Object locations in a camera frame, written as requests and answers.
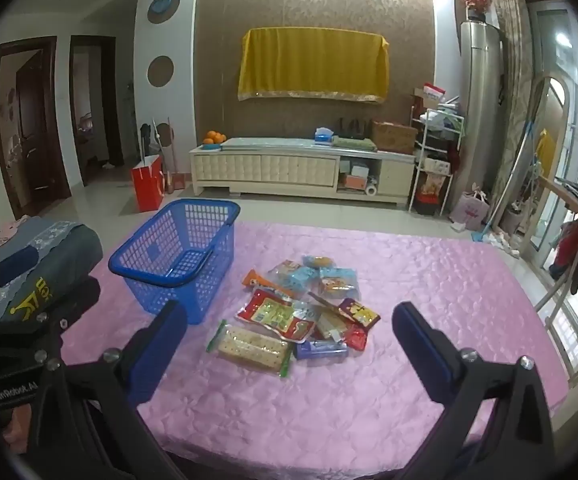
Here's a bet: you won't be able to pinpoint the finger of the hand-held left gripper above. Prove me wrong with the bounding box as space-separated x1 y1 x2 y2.
44 277 104 331

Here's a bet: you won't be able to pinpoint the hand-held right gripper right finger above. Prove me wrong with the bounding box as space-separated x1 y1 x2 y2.
393 301 556 480

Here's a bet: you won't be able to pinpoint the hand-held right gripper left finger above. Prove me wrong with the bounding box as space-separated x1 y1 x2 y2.
30 301 188 480

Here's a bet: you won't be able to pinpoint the small red snack packet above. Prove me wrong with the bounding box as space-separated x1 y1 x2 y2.
344 327 370 352

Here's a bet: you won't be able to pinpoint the dark red snack packet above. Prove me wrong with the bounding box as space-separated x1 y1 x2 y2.
336 297 382 331

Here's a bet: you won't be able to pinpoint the clear cracker packet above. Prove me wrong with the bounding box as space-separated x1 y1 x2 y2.
205 320 294 378

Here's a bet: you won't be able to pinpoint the blue plastic basket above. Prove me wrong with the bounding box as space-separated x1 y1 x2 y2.
108 198 242 326

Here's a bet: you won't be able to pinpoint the beige snack packet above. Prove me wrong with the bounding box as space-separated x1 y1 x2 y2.
314 307 352 343

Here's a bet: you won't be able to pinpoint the small purple blue packet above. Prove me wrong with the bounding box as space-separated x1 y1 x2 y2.
296 339 350 361

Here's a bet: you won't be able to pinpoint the light blue cake packet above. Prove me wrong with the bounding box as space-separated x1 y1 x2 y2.
318 266 360 298

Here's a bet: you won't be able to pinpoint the red yellow snack packet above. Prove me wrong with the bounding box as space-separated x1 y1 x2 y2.
236 287 320 345

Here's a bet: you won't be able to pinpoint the orange snack packet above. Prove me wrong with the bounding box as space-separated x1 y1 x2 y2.
241 269 280 291

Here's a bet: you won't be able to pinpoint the light blue snack packet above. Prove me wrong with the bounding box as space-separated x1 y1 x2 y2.
269 260 320 297

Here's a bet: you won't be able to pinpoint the pink quilted tablecloth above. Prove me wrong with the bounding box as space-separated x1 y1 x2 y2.
61 220 570 471

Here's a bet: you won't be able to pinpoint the pink cloth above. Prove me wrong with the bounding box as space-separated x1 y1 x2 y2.
0 217 30 248

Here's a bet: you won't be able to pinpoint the red paper shopping bag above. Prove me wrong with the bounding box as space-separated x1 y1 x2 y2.
130 154 166 213

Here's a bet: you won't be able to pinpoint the blue flat mop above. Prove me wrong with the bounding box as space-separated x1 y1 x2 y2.
471 125 540 243

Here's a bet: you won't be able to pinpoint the pink gift bag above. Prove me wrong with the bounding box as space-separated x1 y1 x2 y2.
453 187 490 233

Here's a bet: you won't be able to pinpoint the dark wooden door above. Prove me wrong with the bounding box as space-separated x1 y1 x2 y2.
0 36 72 218

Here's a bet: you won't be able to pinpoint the red and black hanging clothes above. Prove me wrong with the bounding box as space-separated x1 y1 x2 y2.
549 217 578 296

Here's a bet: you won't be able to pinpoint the cream television cabinet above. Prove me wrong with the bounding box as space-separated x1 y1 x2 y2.
190 137 417 205

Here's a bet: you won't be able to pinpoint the wooden railing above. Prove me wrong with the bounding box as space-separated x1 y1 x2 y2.
534 175 578 391

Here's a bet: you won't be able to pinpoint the brown cardboard box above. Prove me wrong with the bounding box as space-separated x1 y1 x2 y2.
371 120 418 155

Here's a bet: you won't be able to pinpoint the green folded cloth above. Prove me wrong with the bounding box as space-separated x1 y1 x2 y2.
332 135 377 151

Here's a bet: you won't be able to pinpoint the glass cabinet top mat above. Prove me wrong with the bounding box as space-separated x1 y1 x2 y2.
220 136 317 152

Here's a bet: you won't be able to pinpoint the arched standing mirror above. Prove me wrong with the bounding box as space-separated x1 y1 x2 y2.
511 77 574 261

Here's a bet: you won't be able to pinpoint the black router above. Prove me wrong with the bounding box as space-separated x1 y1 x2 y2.
339 117 372 138

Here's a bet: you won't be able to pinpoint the silver standing air conditioner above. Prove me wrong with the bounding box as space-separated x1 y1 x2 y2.
451 20 502 211

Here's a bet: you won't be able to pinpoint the red white box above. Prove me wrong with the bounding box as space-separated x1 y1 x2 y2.
414 84 447 111

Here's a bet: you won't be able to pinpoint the patterned beige curtain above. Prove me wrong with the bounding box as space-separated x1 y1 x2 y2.
489 0 537 211

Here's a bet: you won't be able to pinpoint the yellow cloth cover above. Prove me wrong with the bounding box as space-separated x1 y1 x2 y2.
237 27 390 106

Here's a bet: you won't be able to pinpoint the vase with red flowers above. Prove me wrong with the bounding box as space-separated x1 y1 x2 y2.
458 0 494 23

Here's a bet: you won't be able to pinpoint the dark wooden door frame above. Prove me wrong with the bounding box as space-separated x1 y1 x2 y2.
69 35 124 186

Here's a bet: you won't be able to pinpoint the white wire rack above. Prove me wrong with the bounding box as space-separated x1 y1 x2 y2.
409 107 464 216

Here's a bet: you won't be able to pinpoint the plain round brown wall disc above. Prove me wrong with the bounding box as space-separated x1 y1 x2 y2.
147 55 176 87

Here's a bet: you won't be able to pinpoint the brown wall disc with blue plate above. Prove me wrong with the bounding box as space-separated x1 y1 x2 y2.
147 0 181 25

